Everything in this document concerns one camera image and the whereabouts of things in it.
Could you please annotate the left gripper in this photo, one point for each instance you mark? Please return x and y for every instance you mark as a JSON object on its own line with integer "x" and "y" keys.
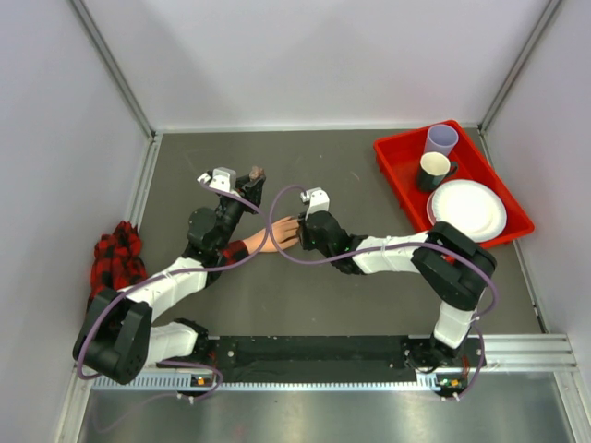
{"x": 250, "y": 190}

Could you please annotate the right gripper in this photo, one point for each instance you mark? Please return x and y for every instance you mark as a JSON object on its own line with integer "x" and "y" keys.
{"x": 303, "y": 233}

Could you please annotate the glitter nail polish bottle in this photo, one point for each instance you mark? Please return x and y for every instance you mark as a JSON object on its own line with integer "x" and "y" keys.
{"x": 256, "y": 173}

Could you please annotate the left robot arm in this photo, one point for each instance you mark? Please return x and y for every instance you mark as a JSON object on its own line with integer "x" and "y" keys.
{"x": 118, "y": 338}

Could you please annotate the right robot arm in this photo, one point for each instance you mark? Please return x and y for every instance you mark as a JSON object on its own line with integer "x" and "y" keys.
{"x": 455, "y": 267}

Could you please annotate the mannequin hand with long nails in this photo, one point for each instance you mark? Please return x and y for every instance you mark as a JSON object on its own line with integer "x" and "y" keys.
{"x": 283, "y": 235}

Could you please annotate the red plastic tray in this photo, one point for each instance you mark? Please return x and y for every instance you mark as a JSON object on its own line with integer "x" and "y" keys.
{"x": 398, "y": 158}

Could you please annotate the black mug white inside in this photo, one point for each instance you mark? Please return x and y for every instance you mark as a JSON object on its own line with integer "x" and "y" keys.
{"x": 433, "y": 169}

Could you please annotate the red black plaid sleeve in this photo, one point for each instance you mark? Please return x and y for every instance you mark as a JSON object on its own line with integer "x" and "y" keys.
{"x": 117, "y": 265}

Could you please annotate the lavender plastic cup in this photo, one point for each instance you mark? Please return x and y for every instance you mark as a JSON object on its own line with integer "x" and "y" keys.
{"x": 441, "y": 138}

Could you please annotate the white paper plates stack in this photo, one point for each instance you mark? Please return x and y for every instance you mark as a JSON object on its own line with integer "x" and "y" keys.
{"x": 470, "y": 207}

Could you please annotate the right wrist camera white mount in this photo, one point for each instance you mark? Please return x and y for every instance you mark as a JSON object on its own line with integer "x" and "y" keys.
{"x": 316, "y": 199}

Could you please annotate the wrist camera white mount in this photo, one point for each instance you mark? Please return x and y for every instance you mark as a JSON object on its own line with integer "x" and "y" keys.
{"x": 219, "y": 179}
{"x": 316, "y": 199}

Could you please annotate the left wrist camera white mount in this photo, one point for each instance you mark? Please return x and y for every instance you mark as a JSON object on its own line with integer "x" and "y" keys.
{"x": 219, "y": 179}

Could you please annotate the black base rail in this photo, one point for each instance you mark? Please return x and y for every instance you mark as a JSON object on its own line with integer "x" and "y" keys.
{"x": 329, "y": 359}

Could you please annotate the white cable duct strip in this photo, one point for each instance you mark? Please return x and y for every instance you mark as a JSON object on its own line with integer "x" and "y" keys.
{"x": 197, "y": 381}

